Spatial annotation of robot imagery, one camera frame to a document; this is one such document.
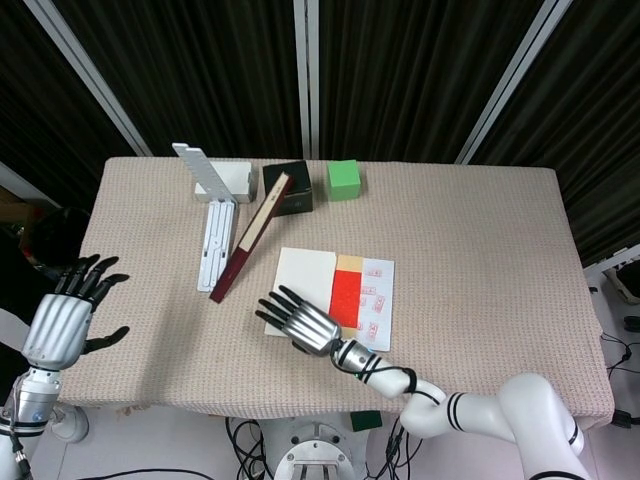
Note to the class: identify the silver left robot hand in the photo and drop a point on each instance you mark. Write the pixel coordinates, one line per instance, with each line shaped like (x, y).
(57, 330)

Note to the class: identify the white plastic folding bookstand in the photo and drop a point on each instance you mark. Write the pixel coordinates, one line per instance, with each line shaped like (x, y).
(215, 240)

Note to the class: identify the black pleated curtain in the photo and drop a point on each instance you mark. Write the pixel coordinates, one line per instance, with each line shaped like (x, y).
(400, 75)

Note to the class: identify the green cube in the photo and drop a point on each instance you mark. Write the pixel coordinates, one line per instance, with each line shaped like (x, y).
(344, 182)

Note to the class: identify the beige waffle tablecloth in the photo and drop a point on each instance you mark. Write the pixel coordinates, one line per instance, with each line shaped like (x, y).
(475, 275)

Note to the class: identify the black cardboard box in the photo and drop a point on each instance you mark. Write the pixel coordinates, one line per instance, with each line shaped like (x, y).
(300, 195)

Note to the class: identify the red and tan bookmark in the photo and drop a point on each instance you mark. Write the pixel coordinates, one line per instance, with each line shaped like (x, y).
(346, 295)

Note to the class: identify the white cardboard box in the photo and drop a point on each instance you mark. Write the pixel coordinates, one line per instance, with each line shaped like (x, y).
(235, 180)

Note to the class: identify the yellow cream Lexicon notebook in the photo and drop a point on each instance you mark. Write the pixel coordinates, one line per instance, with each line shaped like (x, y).
(305, 275)

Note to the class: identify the white robot torso base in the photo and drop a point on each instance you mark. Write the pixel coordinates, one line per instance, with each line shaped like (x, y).
(320, 450)

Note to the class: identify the white frame post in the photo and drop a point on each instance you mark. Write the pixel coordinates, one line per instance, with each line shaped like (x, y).
(515, 80)
(95, 80)
(306, 75)

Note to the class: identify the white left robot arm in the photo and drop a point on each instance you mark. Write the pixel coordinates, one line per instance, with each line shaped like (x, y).
(35, 395)

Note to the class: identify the maroon hardcover book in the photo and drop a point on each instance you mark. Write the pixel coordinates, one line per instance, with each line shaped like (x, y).
(240, 260)

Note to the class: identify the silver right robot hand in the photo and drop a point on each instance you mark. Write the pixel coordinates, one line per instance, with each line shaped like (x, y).
(315, 327)

